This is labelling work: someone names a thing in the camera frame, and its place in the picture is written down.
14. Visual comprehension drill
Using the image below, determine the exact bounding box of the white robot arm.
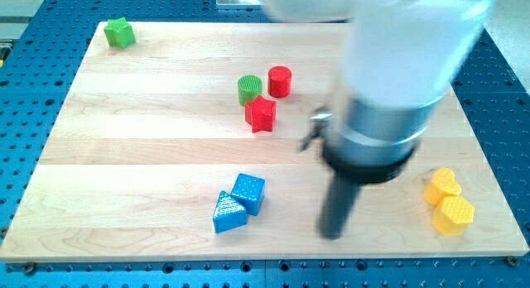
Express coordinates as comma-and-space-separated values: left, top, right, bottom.
263, 0, 494, 239

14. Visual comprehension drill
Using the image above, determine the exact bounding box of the red star block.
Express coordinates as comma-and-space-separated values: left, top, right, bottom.
244, 95, 277, 133

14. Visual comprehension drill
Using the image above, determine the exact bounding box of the green star block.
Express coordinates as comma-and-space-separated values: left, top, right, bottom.
104, 17, 136, 49

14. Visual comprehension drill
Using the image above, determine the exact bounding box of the blue cube block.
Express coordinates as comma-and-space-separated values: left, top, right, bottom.
230, 174, 265, 216

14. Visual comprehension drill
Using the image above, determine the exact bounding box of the blue triangle block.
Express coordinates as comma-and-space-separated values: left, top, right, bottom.
212, 191, 248, 233

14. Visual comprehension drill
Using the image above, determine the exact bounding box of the yellow hexagon block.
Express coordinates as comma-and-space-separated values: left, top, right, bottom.
431, 195, 475, 236

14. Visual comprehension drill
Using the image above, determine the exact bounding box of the yellow heart block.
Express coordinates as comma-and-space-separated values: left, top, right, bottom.
422, 167, 462, 206

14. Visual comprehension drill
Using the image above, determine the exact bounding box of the green cylinder block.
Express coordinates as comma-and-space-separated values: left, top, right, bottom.
238, 75, 263, 106

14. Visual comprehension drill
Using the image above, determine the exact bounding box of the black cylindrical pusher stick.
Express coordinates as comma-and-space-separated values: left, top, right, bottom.
318, 172, 362, 240

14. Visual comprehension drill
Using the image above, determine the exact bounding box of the wooden board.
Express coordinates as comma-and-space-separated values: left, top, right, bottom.
1, 22, 528, 262

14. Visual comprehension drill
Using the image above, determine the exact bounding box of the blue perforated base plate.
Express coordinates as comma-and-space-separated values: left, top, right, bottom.
1, 0, 529, 287

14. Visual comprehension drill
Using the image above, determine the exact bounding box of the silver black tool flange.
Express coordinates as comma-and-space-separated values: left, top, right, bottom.
299, 85, 441, 184

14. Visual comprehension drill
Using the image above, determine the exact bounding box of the red cylinder block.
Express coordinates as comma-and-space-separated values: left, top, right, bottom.
267, 66, 292, 98

